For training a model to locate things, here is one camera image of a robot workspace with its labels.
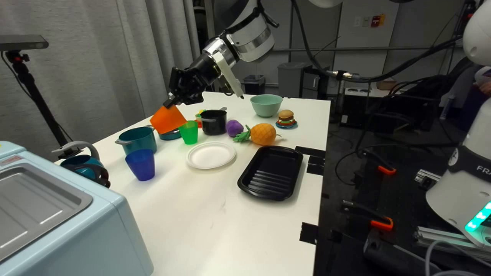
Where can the black ribbed plastic tray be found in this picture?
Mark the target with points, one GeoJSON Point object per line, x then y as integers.
{"type": "Point", "coordinates": [271, 174]}

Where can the orange plastic cup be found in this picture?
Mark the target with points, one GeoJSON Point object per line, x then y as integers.
{"type": "Point", "coordinates": [169, 120]}

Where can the plush pineapple toy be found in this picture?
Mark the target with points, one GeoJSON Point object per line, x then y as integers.
{"type": "Point", "coordinates": [263, 134]}

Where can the toy hamburger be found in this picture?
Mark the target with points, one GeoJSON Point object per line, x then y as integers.
{"type": "Point", "coordinates": [286, 117]}

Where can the teal toy kettle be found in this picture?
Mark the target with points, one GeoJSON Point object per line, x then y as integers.
{"type": "Point", "coordinates": [85, 166]}

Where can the teal toy pot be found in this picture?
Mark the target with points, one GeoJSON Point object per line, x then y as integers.
{"type": "Point", "coordinates": [137, 140]}

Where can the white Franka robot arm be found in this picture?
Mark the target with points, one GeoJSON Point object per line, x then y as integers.
{"type": "Point", "coordinates": [255, 36]}

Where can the small blue plate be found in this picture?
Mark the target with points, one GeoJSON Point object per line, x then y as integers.
{"type": "Point", "coordinates": [286, 127]}

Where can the black rectangular tape patch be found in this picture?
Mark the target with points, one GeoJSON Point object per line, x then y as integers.
{"type": "Point", "coordinates": [311, 234]}

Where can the purple plush eggplant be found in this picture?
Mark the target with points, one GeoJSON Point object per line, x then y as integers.
{"type": "Point", "coordinates": [234, 128]}

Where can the grey curtain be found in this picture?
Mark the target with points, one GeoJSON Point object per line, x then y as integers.
{"type": "Point", "coordinates": [102, 62]}

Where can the square black tape piece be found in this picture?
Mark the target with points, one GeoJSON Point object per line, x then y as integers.
{"type": "Point", "coordinates": [317, 169]}
{"type": "Point", "coordinates": [317, 160]}

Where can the black toy pot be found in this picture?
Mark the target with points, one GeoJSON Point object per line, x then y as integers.
{"type": "Point", "coordinates": [214, 123]}

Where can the blue plastic cup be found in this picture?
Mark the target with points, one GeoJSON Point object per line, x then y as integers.
{"type": "Point", "coordinates": [140, 165]}

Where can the light blue toaster oven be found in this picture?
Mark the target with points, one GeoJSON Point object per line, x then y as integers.
{"type": "Point", "coordinates": [62, 225]}

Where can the grey waste bin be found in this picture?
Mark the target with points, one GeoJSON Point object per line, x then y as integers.
{"type": "Point", "coordinates": [292, 79]}

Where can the green plastic cup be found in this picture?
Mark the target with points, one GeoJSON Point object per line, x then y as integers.
{"type": "Point", "coordinates": [189, 134]}

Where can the mint green bowl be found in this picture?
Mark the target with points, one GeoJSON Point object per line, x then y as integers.
{"type": "Point", "coordinates": [266, 105]}

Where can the white round plate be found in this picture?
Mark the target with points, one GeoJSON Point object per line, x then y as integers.
{"type": "Point", "coordinates": [211, 156]}

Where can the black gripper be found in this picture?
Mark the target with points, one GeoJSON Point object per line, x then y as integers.
{"type": "Point", "coordinates": [194, 79]}

